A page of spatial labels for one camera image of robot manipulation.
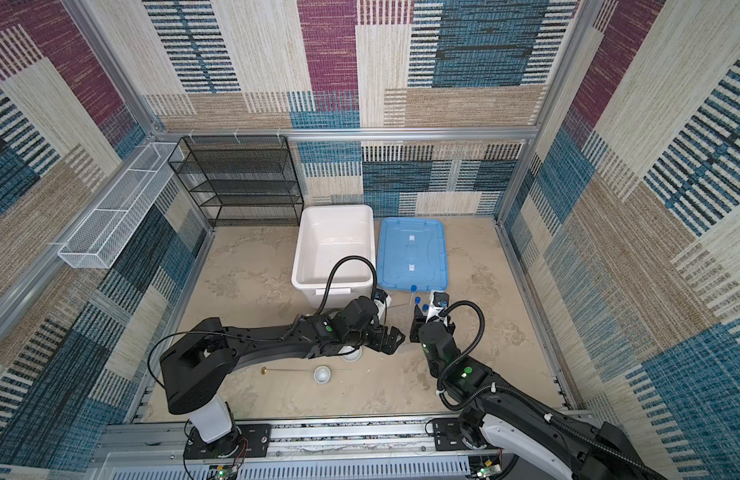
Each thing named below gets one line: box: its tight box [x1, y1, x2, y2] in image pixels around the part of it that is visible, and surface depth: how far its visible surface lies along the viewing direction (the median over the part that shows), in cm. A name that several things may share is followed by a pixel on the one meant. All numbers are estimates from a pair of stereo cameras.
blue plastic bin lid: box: [377, 217, 449, 292], surface depth 114 cm
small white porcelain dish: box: [313, 365, 331, 385], surface depth 83 cm
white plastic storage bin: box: [291, 204, 375, 310], surface depth 105 cm
